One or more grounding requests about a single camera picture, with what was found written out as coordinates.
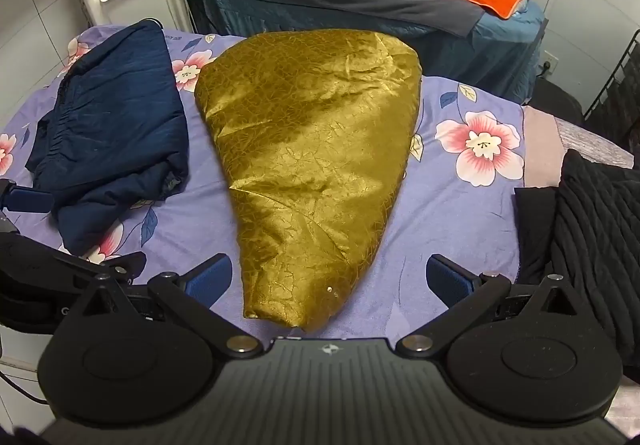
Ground gold jacket with black lining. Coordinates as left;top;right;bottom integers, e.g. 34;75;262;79
194;27;424;330

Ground navy blue garment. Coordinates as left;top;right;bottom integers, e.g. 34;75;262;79
25;20;191;257

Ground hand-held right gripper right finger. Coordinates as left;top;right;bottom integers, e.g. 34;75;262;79
400;253;574;358

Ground pink grey blanket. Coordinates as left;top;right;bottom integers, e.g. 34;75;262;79
522;105;637;188

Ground black quilted garment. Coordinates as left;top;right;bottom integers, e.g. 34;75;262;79
514;149;640;367

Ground black wire rack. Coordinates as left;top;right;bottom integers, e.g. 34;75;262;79
582;29;640;152

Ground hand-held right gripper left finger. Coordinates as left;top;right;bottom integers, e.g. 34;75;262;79
70;253;262;357

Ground purple floral bedsheet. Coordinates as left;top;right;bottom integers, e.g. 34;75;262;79
0;22;532;342

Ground massage bed with blue cover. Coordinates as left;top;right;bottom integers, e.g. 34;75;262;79
192;0;547;106

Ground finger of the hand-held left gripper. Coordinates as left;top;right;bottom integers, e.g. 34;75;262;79
0;179;55;216
52;250;147;287

